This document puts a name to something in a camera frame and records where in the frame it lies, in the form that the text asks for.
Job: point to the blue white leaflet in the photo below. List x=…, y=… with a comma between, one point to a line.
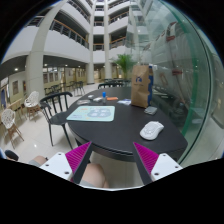
x=124, y=102

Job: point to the orange flat card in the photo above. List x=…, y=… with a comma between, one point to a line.
x=112, y=98

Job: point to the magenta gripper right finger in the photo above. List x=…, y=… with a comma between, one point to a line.
x=145, y=160

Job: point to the white lattice chair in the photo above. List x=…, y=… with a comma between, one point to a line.
x=8, y=120
x=32, y=103

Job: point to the white small box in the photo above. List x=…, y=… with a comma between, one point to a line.
x=98, y=99

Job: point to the round black table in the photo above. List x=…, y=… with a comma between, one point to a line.
x=115, y=139

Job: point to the green potted palm plant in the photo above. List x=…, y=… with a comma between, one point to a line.
x=125, y=62

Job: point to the black chair behind table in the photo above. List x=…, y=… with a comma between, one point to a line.
x=110, y=84

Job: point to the white lattice chair near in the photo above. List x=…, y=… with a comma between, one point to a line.
x=8, y=120

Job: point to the light blue mouse pad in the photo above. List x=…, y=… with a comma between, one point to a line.
x=93, y=114

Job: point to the white lattice chair far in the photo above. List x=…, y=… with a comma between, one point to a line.
x=32, y=103

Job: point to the black slatted chair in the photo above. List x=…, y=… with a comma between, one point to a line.
x=55, y=109

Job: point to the white computer mouse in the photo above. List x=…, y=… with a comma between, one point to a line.
x=151, y=130

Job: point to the small blue-capped bottle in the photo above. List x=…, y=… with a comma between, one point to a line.
x=104, y=97

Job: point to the person's bare knee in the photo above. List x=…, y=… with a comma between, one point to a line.
x=94, y=176

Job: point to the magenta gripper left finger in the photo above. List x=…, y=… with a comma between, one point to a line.
x=78, y=159

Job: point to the small grey pouch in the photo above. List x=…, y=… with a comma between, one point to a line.
x=150, y=110

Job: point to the brown paper bag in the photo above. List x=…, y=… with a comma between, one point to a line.
x=141, y=85

